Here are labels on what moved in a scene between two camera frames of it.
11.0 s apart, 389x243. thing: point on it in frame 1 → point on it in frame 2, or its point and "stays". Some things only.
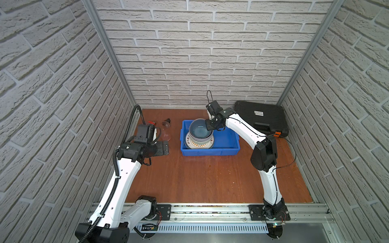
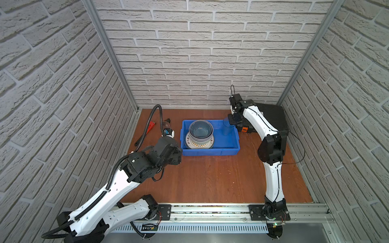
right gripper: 209,127 → 232,121
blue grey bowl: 198,131 stays
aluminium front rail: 238,214 stays
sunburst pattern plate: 196,145 stays
